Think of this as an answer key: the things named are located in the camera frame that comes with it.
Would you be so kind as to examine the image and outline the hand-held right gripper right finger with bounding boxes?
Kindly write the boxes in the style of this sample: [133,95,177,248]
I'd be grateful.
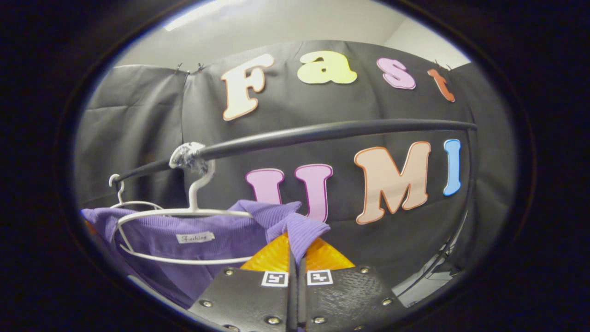
[297,237,408,332]

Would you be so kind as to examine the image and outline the white hanger with taped hook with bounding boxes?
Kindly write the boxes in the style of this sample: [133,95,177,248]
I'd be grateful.
[118,142,254,266]

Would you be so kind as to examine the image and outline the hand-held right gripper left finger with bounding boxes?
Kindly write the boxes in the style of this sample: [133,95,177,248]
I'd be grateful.
[188,233,296,332]

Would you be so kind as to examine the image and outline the purple corduroy jacket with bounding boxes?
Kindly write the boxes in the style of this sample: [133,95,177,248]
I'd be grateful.
[81,199,331,309]

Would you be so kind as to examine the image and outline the plain white clothes hanger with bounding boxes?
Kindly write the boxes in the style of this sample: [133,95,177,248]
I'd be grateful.
[109,174,164,210]

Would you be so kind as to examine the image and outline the black clothes rack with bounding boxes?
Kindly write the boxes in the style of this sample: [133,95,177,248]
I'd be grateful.
[113,119,478,296]

